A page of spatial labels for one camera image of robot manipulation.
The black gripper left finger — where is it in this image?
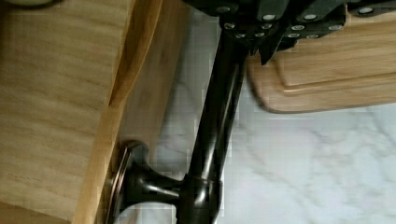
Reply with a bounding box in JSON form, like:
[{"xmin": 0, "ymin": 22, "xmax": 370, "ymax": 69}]
[{"xmin": 183, "ymin": 0, "xmax": 291, "ymax": 64}]

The wooden drawer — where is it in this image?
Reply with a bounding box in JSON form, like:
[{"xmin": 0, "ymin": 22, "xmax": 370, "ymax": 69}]
[{"xmin": 0, "ymin": 0, "xmax": 190, "ymax": 224}]

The wooden cutting board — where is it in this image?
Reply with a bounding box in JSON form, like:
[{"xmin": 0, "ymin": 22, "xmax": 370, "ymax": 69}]
[{"xmin": 247, "ymin": 12, "xmax": 396, "ymax": 113}]

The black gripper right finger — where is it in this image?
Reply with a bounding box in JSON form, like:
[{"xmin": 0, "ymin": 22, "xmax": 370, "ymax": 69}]
[{"xmin": 277, "ymin": 0, "xmax": 395, "ymax": 51}]

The black drawer handle bar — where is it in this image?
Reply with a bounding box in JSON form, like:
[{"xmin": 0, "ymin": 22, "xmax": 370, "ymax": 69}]
[{"xmin": 104, "ymin": 32, "xmax": 248, "ymax": 224}]

